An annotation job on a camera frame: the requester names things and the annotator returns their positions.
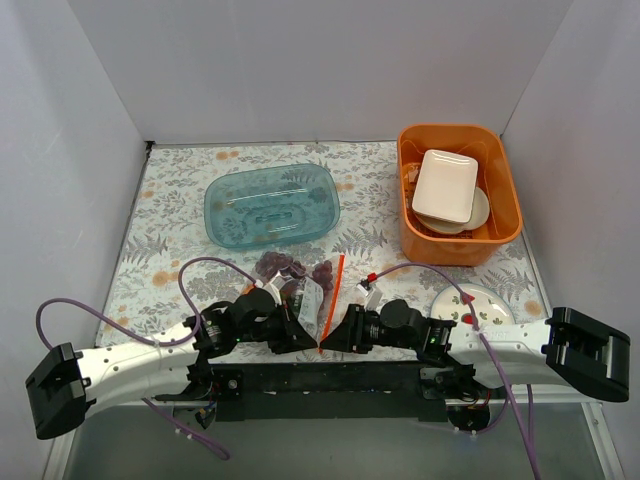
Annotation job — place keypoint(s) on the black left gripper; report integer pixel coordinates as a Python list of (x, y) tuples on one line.
[(286, 330)]

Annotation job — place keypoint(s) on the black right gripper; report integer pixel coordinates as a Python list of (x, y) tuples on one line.
[(356, 328)]

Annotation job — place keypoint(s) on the purple fake grape bunch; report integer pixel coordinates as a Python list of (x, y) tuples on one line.
[(272, 263)]

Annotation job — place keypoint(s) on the clear zip top bag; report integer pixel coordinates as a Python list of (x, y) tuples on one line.
[(313, 298)]

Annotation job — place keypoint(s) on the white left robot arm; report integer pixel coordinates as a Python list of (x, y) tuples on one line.
[(68, 385)]

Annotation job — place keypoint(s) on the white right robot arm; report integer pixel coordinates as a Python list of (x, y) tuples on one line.
[(568, 349)]

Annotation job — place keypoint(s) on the watermelon pattern round plate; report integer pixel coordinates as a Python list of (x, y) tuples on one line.
[(489, 307)]

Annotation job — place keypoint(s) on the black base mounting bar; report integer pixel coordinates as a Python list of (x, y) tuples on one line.
[(446, 396)]

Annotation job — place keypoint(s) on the teal transparent plastic tray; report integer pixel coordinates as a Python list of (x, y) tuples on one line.
[(275, 205)]

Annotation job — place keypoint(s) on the orange plastic basket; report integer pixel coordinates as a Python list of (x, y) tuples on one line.
[(468, 248)]

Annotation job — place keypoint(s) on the cream round plate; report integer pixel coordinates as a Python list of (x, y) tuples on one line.
[(479, 216)]

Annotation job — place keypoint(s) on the white rectangular plate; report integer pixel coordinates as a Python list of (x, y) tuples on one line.
[(445, 186)]

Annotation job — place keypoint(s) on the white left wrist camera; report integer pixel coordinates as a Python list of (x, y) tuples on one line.
[(274, 286)]

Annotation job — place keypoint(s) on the aluminium frame rail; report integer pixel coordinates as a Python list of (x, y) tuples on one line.
[(572, 436)]

